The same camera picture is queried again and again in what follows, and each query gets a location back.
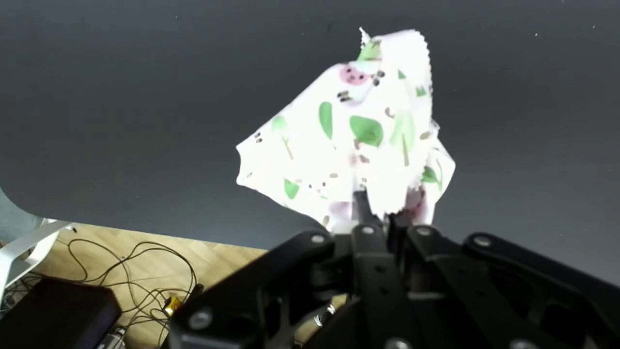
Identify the black box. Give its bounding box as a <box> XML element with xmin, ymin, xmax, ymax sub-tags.
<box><xmin>0</xmin><ymin>278</ymin><xmax>124</xmax><ymax>349</ymax></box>

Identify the white patterned table cloth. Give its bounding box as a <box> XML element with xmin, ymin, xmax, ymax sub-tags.
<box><xmin>235</xmin><ymin>26</ymin><xmax>457</xmax><ymax>235</ymax></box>

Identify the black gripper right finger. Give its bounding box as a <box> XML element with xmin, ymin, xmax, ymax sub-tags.
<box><xmin>386</xmin><ymin>188</ymin><xmax>620</xmax><ymax>349</ymax></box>

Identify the thin black cable with gold plug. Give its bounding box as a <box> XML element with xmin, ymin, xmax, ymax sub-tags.
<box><xmin>64</xmin><ymin>237</ymin><xmax>206</xmax><ymax>326</ymax></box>

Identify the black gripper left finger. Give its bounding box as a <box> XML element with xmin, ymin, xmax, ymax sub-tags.
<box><xmin>169</xmin><ymin>190</ymin><xmax>397</xmax><ymax>349</ymax></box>

